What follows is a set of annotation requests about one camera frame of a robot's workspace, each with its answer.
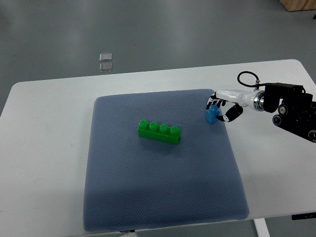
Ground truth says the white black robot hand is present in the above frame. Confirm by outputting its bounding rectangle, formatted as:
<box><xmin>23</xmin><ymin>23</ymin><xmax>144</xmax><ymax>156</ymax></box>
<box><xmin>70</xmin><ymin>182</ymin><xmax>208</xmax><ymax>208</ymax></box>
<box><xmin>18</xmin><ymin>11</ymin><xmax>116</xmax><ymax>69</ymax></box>
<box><xmin>206</xmin><ymin>90</ymin><xmax>263</xmax><ymax>122</ymax></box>

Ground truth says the small blue block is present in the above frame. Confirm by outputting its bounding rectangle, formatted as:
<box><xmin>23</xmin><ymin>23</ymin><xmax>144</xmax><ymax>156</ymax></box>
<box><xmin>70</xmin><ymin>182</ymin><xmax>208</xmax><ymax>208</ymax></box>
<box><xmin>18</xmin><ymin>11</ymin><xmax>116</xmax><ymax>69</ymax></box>
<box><xmin>205</xmin><ymin>105</ymin><xmax>219</xmax><ymax>124</ymax></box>

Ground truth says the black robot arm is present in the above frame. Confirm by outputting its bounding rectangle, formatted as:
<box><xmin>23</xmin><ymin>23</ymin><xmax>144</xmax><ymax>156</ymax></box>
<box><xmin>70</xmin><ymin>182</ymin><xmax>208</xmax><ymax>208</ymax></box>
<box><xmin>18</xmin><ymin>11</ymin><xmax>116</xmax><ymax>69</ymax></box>
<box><xmin>237</xmin><ymin>71</ymin><xmax>316</xmax><ymax>143</ymax></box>

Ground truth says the long green block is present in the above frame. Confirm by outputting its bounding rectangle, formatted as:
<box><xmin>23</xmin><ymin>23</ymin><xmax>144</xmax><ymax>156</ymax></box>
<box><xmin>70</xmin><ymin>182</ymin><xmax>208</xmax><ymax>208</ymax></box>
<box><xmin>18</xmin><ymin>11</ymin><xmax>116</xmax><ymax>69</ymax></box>
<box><xmin>137</xmin><ymin>120</ymin><xmax>181</xmax><ymax>145</ymax></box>

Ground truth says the wooden box corner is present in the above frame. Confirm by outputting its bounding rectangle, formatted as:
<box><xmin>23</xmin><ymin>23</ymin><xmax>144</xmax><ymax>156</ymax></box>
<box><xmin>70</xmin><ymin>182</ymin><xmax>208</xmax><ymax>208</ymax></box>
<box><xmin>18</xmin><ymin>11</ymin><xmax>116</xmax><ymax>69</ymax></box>
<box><xmin>279</xmin><ymin>0</ymin><xmax>316</xmax><ymax>12</ymax></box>

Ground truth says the blue-grey fabric mat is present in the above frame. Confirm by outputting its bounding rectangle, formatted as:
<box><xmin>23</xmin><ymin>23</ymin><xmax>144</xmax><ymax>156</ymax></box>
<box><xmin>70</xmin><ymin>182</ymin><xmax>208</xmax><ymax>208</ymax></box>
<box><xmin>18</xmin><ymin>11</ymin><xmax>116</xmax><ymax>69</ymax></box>
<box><xmin>83</xmin><ymin>89</ymin><xmax>249</xmax><ymax>232</ymax></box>

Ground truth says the white table leg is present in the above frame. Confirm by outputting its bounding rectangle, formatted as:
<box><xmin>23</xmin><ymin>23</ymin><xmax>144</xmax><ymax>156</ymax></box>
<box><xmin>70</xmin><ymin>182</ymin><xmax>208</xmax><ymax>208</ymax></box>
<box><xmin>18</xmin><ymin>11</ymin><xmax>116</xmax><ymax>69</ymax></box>
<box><xmin>253</xmin><ymin>218</ymin><xmax>270</xmax><ymax>237</ymax></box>

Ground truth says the black table control panel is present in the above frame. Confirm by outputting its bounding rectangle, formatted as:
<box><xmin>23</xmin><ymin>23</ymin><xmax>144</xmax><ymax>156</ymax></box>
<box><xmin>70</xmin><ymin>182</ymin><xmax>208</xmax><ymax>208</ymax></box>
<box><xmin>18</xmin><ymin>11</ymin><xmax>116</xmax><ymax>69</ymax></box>
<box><xmin>291</xmin><ymin>212</ymin><xmax>316</xmax><ymax>221</ymax></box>

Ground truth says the upper metal floor plate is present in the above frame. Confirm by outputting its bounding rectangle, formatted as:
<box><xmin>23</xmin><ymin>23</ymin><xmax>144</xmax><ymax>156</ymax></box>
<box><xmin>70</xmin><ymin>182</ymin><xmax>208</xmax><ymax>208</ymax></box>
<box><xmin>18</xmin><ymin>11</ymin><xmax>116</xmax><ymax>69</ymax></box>
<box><xmin>99</xmin><ymin>53</ymin><xmax>112</xmax><ymax>62</ymax></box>

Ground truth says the black label under mat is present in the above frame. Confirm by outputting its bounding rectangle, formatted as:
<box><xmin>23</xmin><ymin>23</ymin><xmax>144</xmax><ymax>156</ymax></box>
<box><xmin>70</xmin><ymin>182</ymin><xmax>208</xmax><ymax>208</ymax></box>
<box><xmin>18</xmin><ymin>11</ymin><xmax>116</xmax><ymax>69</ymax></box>
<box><xmin>120</xmin><ymin>230</ymin><xmax>135</xmax><ymax>233</ymax></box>

